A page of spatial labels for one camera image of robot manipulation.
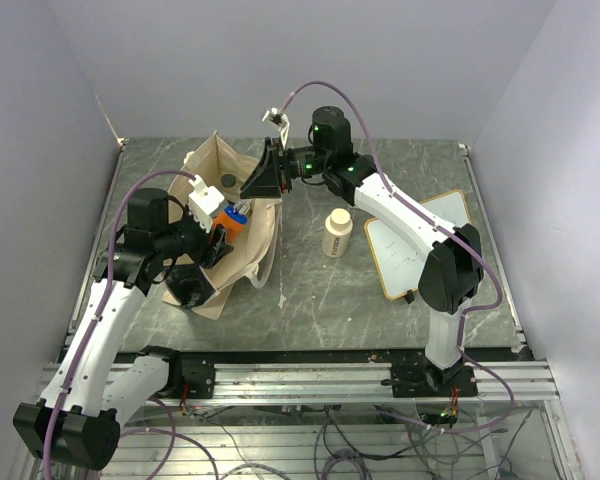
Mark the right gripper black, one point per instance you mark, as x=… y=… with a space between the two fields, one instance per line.
x=265 y=181

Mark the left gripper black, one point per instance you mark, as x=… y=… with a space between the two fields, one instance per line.
x=217 y=247

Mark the orange pump bottle blue collar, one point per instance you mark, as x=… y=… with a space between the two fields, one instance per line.
x=234 y=219

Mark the clear square bottle black cap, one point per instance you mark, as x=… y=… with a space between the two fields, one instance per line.
x=228 y=180

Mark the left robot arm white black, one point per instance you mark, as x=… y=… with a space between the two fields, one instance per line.
x=78 y=418

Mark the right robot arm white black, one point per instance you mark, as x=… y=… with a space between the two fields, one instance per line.
x=451 y=272

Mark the beige round lotion bottle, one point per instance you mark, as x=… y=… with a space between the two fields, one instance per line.
x=336 y=234

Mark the yellow-framed whiteboard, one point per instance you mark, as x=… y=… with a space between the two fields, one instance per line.
x=397 y=263

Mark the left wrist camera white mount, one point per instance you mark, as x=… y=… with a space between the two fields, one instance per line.
x=205 y=202

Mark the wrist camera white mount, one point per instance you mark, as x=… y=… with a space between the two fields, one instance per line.
x=205 y=202
x=277 y=117

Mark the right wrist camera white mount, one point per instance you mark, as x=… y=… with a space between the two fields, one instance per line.
x=277 y=117

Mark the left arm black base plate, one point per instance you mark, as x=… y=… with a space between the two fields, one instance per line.
x=192 y=381

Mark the aluminium rail frame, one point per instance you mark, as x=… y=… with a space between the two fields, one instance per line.
x=290 y=380

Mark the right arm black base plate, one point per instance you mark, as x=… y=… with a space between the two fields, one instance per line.
x=419 y=381

